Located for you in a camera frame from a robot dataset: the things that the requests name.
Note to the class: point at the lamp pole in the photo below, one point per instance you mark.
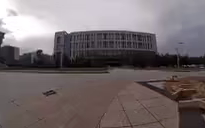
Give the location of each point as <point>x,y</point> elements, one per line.
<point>178,57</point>

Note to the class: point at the dark drain cover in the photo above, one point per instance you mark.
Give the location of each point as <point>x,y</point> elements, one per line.
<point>49,92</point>

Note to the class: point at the low stone wall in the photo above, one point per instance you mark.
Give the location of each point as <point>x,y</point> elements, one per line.
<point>56,71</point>

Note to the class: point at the grey stone block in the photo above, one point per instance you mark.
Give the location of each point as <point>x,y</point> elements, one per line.
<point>193,116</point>

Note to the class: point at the bed of dry plants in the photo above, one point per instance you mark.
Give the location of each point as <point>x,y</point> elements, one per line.
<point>190,88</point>

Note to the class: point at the row of trees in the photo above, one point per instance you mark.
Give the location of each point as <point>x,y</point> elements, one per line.
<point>190,60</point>
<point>40,59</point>

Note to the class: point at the grey stone paved plaza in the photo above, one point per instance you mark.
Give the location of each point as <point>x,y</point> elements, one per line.
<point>73,100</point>

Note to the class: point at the large grey curved building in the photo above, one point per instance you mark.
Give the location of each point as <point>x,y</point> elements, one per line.
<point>106,43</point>

